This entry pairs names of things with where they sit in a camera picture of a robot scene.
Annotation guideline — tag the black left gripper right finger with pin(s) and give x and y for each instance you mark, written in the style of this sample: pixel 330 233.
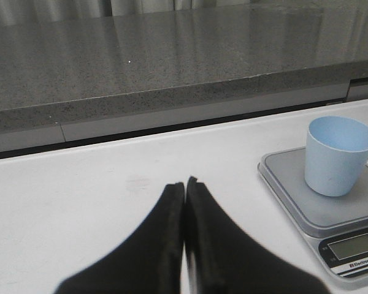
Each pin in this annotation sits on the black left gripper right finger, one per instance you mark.
pixel 222 258

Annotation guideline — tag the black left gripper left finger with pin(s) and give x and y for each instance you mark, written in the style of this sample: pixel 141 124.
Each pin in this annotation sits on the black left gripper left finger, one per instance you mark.
pixel 148 261

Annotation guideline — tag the light blue plastic cup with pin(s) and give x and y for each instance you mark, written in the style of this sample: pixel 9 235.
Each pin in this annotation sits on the light blue plastic cup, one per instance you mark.
pixel 336 152

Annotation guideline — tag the silver electronic kitchen scale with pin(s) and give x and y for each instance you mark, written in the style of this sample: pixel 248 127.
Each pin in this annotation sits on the silver electronic kitchen scale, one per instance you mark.
pixel 336 228

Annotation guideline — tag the grey stone counter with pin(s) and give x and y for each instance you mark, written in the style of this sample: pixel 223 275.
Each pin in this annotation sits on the grey stone counter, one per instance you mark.
pixel 76 82

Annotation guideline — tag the grey curtain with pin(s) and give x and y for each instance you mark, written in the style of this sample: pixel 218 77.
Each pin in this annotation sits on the grey curtain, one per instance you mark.
pixel 22 12

